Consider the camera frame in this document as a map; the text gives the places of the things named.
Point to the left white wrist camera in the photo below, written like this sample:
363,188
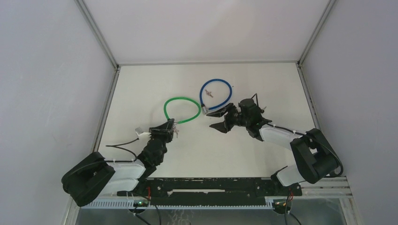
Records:
141,134

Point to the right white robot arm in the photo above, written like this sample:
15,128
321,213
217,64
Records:
314,157

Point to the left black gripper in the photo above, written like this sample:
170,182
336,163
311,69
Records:
165,130

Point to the green cable lock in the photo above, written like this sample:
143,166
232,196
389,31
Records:
184,99

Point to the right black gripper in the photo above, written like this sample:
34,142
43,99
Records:
225,126

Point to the blue cable lock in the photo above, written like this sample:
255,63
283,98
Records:
222,92

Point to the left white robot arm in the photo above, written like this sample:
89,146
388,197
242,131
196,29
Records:
95,176

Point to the silver green-lock keys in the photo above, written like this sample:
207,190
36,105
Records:
176,131

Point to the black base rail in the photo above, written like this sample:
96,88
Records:
209,192

